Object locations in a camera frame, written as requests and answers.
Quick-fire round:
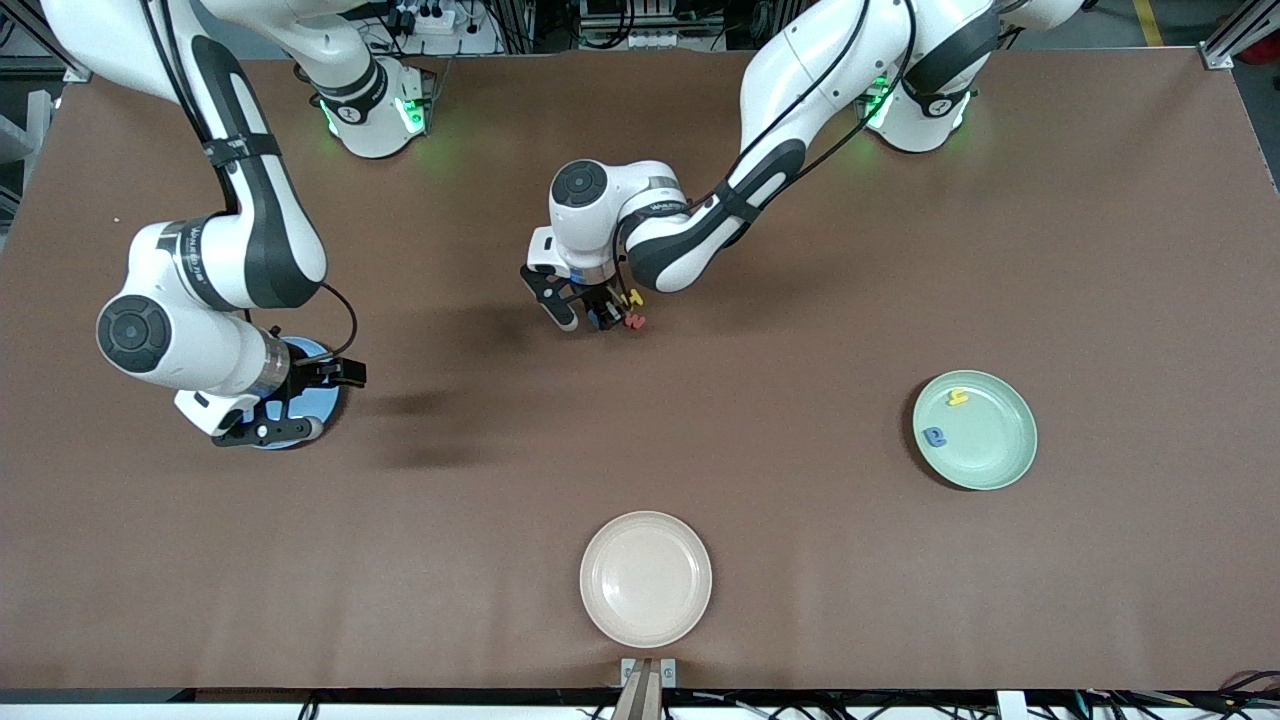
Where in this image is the aluminium frame post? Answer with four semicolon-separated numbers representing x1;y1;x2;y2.
1200;0;1280;71

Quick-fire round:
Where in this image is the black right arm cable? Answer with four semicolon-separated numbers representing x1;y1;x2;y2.
140;0;359;361

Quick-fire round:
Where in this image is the blue plate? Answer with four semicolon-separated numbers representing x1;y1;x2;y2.
250;337;345;451

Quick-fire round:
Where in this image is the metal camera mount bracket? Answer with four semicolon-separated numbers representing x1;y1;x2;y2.
620;657;678;720

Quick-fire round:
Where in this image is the green plate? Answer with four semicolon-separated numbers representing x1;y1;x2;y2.
912;370;1038;491

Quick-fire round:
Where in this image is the white power strip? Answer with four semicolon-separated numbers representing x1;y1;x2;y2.
395;0;461;36

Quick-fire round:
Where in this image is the beige plate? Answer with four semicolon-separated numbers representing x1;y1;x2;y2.
579;511;713;649

